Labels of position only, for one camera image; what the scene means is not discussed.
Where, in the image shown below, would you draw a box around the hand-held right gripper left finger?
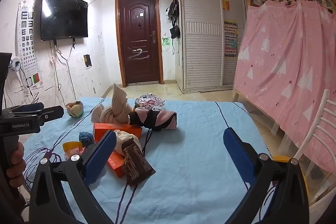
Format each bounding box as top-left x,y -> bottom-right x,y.
29,131 -> 117,224

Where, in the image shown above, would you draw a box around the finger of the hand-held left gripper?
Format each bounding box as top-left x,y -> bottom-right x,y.
16,105 -> 64,127
3,102 -> 45,113

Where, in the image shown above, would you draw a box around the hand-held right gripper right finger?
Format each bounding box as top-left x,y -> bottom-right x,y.
223,127 -> 310,224

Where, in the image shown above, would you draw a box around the orange cardboard box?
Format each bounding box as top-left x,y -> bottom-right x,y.
106,152 -> 132,178
94,122 -> 143,142

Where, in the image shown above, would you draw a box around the blue yarn ball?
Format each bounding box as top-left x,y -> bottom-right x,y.
79,132 -> 95,148

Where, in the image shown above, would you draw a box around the yellow pink plush toy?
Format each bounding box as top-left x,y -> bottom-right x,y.
66,101 -> 84,118

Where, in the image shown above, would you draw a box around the beige plastic bag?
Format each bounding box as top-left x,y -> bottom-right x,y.
113,130 -> 142,156

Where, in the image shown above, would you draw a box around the brown snack wrapper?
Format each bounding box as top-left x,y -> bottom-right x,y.
121,140 -> 156,186

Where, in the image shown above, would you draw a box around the yellow bin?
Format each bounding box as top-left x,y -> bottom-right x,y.
272,155 -> 308,203

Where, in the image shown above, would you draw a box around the beige knit cloth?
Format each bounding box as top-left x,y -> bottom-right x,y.
91,84 -> 135,125

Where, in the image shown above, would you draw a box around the pink and black cloth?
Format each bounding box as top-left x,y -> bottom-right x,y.
129,106 -> 177,132

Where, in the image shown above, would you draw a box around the patterned foil snack bag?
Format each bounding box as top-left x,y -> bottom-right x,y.
135,93 -> 164,111

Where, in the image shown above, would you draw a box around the person's left hand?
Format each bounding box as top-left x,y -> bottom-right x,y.
5,143 -> 26,188

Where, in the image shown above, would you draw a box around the white power adapter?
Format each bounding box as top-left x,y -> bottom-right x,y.
9,56 -> 21,72

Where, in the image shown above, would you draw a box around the light blue bedsheet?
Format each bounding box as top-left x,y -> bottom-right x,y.
22,97 -> 272,224

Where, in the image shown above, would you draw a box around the white eye chart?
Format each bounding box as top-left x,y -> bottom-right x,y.
17,2 -> 44,88

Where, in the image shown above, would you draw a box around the white metal chair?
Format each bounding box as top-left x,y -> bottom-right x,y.
291,89 -> 336,214

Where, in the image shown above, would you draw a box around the pink tree-print curtain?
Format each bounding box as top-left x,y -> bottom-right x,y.
233,0 -> 336,174

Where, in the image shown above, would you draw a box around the colourful chart poster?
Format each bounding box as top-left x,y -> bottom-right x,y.
224,20 -> 239,58

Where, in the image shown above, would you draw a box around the white slatted wardrobe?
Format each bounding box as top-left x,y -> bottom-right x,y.
178,0 -> 252,93

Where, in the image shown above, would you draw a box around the dark brown door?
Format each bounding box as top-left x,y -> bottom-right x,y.
115,0 -> 164,87

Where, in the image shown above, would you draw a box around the small black hanging bag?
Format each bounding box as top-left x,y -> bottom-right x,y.
170,25 -> 181,39

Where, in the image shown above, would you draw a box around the large black hanging bag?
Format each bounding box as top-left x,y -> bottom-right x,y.
168,0 -> 179,25

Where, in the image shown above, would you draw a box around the white wall cables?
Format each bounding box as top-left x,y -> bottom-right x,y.
51,39 -> 76,98

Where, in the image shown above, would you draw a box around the black wall television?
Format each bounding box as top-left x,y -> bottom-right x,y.
41,0 -> 89,41

